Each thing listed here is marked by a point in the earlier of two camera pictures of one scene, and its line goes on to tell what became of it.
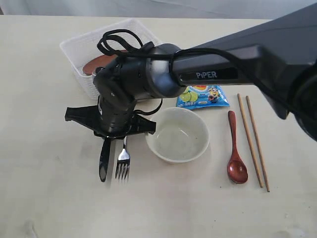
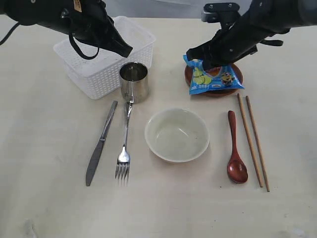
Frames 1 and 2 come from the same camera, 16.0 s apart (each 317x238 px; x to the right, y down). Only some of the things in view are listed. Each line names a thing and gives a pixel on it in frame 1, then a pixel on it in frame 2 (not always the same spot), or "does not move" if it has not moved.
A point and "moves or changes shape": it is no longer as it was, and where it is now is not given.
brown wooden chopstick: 264,175 does not move
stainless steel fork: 124,162 does not move
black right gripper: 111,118 to 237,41
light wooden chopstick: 241,111 does not move
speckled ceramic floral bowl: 182,135 does not move
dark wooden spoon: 237,169 does not move
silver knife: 104,158 to 97,155
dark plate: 101,61 to 214,71
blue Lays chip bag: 201,96 moves or changes shape
